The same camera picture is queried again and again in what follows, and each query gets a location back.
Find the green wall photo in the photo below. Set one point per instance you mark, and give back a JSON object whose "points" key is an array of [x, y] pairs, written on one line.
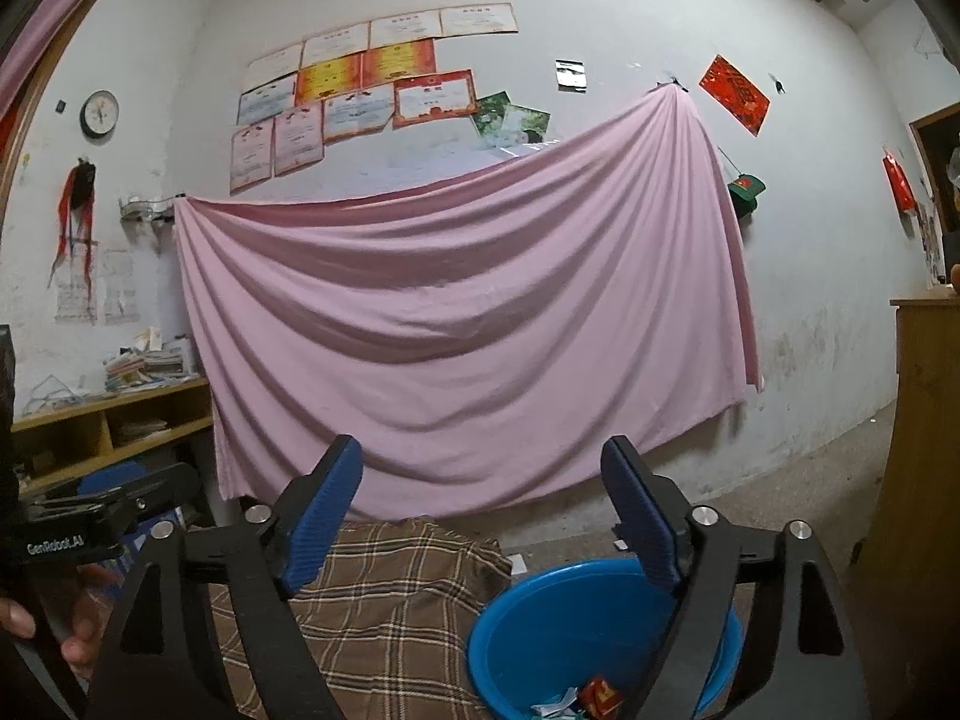
{"points": [[526, 126], [491, 114]]}

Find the green cap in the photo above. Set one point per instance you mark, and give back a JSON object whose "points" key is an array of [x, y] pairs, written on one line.
{"points": [[746, 195]]}

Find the black and white wall picture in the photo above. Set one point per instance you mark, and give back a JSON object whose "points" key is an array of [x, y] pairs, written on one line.
{"points": [[571, 75]]}

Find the brown plaid blanket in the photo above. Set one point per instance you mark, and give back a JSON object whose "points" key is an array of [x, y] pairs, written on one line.
{"points": [[375, 615]]}

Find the wooden cabinet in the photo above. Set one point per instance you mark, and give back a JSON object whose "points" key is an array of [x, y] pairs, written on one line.
{"points": [[922, 465]]}

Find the blue plastic basin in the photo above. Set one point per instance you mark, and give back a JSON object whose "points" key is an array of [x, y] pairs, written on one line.
{"points": [[525, 630]]}

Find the stack of books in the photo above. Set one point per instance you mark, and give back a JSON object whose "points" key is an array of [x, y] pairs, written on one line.
{"points": [[146, 364]]}

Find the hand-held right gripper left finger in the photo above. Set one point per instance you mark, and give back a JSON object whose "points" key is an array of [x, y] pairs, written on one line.
{"points": [[322, 517]]}

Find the red tassel wall decoration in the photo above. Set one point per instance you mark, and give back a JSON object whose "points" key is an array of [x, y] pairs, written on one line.
{"points": [[79, 210]]}

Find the red wall poster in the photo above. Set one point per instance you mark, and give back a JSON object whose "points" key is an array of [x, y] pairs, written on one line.
{"points": [[735, 94]]}

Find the pink curtain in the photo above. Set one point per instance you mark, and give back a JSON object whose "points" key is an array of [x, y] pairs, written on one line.
{"points": [[45, 7]]}

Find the red snack packet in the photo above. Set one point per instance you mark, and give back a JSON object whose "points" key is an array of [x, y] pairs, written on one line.
{"points": [[601, 697]]}

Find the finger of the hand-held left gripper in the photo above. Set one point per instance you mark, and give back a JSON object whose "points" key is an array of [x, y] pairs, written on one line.
{"points": [[161, 491]]}

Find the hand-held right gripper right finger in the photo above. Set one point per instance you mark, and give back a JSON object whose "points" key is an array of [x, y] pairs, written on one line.
{"points": [[645, 517]]}

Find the wooden shelf unit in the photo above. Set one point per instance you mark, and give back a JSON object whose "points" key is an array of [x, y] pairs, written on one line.
{"points": [[97, 427]]}

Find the wooden window frame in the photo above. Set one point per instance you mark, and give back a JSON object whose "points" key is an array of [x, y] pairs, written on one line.
{"points": [[22, 105]]}

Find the paper wall calendar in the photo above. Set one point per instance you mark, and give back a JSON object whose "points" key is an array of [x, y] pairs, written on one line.
{"points": [[112, 289]]}

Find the white plastic wrapper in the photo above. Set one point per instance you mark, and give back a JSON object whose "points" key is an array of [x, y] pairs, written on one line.
{"points": [[555, 706]]}

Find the pink hanging sheet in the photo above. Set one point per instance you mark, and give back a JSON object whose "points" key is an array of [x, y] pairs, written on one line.
{"points": [[465, 300]]}

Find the red hanging ornament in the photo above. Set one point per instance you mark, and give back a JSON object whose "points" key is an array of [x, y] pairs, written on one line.
{"points": [[900, 184]]}

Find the group of wall certificates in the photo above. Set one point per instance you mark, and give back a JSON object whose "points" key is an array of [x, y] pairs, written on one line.
{"points": [[360, 82]]}

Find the round wall clock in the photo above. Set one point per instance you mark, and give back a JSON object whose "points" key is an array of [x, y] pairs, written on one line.
{"points": [[100, 114]]}

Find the person's left hand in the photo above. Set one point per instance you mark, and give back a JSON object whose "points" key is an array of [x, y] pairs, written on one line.
{"points": [[79, 649]]}

